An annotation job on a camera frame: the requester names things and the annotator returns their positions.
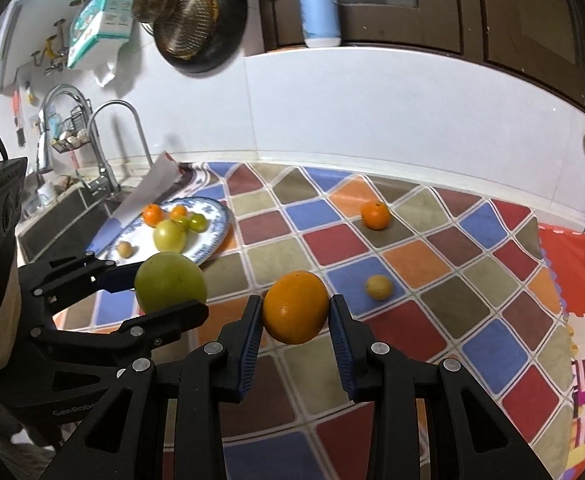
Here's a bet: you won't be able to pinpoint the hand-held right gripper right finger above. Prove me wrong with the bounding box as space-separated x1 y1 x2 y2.
328 294 535 480

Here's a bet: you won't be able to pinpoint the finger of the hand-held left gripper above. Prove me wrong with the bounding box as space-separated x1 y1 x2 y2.
20 252 144 313
30 299 210 362

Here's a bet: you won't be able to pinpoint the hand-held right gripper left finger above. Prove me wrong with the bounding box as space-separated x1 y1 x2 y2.
40 295 265 480

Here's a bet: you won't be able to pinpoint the green apple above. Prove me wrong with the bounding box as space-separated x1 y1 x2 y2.
152 220 188 254
134 252 208 314

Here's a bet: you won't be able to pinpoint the blue rimmed white plate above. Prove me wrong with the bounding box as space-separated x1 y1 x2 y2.
85 196 232 266

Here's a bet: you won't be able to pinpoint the steel kitchen sink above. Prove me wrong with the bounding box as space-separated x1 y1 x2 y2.
17 187 124 262

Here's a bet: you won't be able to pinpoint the colourful diamond pattern mat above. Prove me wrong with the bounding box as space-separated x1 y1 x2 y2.
52 160 574 480

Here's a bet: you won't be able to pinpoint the thick chrome faucet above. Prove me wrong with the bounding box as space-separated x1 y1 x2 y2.
37 84 122 196

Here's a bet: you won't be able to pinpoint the thin gooseneck faucet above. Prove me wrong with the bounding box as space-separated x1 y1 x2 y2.
87 100 156 167

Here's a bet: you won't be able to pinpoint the teal tissue pack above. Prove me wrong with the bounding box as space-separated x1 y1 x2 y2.
66 0 146 86

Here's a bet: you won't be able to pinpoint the black frying pan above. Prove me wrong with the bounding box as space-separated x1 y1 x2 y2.
152 0 250 75

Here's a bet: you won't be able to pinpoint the white pump lotion bottle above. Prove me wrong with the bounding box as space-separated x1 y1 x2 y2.
297 0 342 49

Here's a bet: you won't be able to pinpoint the black wire basket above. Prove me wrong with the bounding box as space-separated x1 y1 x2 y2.
50 106 96 154

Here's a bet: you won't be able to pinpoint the wall hooks with utensils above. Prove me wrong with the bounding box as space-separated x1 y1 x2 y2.
29 18 71 76

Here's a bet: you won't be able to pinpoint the dark brown window frame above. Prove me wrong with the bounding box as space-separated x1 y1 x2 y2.
255 0 585 112

